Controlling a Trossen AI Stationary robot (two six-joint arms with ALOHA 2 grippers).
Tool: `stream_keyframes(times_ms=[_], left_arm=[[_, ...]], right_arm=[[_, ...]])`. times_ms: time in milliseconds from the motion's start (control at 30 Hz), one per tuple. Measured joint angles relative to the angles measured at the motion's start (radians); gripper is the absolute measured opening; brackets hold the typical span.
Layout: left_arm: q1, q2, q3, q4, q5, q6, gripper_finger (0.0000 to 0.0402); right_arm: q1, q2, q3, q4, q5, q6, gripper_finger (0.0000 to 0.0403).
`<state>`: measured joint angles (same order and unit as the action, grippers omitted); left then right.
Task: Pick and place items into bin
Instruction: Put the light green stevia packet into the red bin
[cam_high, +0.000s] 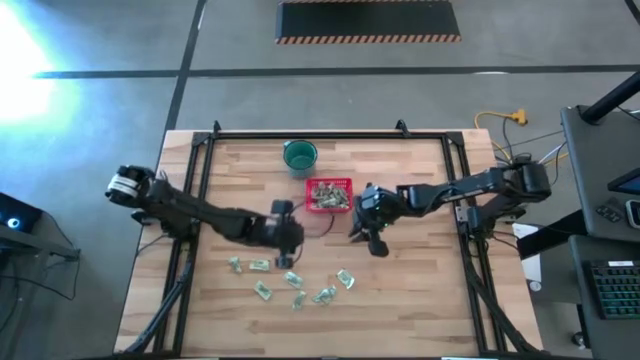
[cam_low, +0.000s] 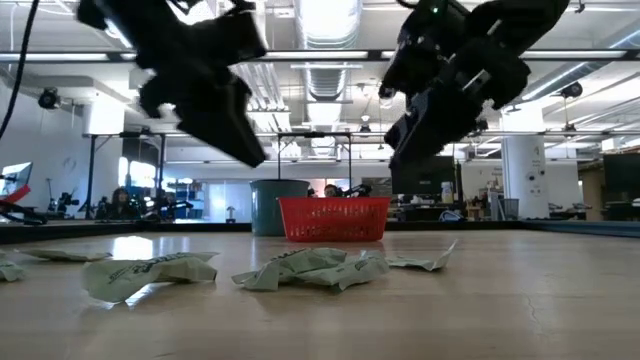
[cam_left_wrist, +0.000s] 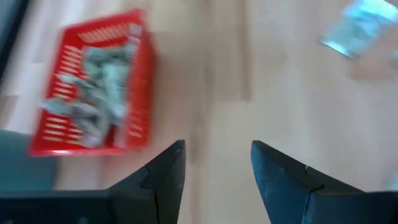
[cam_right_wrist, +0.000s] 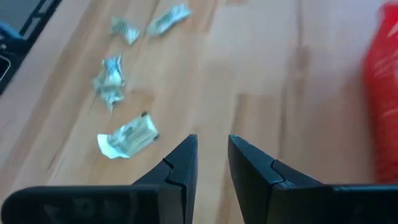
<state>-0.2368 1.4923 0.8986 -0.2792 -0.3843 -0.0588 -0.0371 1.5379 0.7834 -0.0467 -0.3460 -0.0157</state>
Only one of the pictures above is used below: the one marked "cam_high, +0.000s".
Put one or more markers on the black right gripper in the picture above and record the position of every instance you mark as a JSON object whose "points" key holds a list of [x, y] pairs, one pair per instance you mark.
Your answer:
{"points": [[377, 212]]}

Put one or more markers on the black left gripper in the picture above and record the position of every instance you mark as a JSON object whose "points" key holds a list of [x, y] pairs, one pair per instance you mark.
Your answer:
{"points": [[287, 236]]}

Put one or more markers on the white stevia packet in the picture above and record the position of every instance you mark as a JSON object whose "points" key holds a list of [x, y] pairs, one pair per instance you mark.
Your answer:
{"points": [[263, 290], [337, 191], [323, 201], [330, 291], [320, 298], [235, 264], [259, 265], [345, 279], [293, 279], [299, 300], [318, 189]]}

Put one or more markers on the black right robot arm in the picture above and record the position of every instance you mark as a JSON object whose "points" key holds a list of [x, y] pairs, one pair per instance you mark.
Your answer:
{"points": [[450, 189]]}

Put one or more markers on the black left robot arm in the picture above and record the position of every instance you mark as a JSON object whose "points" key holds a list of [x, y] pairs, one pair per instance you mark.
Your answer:
{"points": [[200, 215]]}

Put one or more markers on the red plastic basket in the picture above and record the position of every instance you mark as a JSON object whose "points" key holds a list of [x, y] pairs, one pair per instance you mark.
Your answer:
{"points": [[310, 210]]}

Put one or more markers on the white paper sheet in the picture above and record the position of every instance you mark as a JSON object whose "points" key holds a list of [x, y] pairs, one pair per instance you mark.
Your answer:
{"points": [[530, 250]]}

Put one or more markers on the black hazard-striped floor mat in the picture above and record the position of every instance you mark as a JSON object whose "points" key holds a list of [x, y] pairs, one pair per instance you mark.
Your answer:
{"points": [[367, 20]]}

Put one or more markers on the dark grey desk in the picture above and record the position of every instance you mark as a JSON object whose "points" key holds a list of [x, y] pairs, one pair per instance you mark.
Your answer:
{"points": [[590, 175], [580, 300]]}

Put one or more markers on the small black keypad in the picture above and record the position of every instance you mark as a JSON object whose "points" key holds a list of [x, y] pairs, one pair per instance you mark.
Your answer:
{"points": [[608, 212]]}

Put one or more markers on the black backlit keyboard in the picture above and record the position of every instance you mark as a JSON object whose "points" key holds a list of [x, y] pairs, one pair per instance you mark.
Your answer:
{"points": [[617, 290]]}

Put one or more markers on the black box with blue light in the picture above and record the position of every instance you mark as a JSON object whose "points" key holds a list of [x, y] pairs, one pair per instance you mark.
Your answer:
{"points": [[20, 212]]}

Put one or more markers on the small tablet screen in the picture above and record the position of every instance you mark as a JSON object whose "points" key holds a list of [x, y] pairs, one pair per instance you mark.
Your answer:
{"points": [[627, 182]]}

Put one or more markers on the smartphone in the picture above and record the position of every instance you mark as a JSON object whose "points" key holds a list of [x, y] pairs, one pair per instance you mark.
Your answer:
{"points": [[634, 212]]}

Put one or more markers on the black monitor pole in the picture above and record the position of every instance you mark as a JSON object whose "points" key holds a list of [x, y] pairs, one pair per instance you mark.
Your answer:
{"points": [[610, 100]]}

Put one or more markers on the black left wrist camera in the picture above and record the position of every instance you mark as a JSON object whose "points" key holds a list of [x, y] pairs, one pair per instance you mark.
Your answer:
{"points": [[282, 207]]}

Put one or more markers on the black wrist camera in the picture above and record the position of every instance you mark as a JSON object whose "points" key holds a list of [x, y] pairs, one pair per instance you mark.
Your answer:
{"points": [[282, 207], [372, 192]]}

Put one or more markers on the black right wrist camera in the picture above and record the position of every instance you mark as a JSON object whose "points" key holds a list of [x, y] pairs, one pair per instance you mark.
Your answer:
{"points": [[372, 192]]}

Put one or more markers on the black aluminium rig frame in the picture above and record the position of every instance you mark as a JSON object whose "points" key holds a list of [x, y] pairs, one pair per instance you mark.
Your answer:
{"points": [[325, 135]]}

